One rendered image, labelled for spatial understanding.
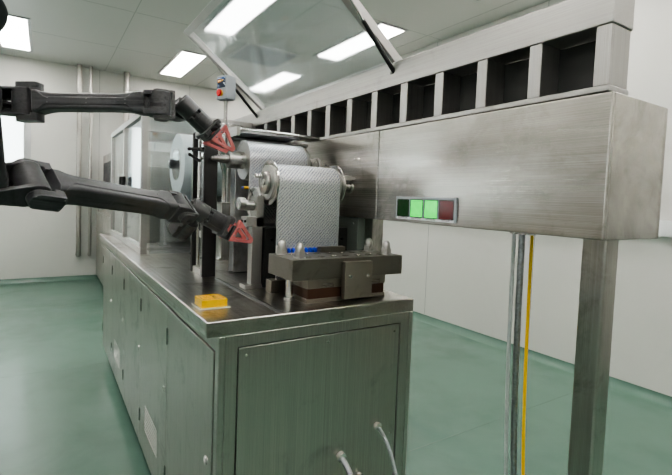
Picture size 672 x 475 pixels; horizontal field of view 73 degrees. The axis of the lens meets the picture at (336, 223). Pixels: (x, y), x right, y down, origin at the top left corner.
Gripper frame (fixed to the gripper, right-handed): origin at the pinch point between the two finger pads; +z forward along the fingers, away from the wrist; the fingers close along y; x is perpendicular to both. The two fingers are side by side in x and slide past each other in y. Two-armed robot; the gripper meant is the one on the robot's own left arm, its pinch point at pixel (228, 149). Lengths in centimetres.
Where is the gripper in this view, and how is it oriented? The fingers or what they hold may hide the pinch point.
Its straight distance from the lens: 146.1
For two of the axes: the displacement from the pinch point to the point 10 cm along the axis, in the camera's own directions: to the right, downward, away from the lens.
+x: 5.7, -7.6, 3.1
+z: 6.2, 6.5, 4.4
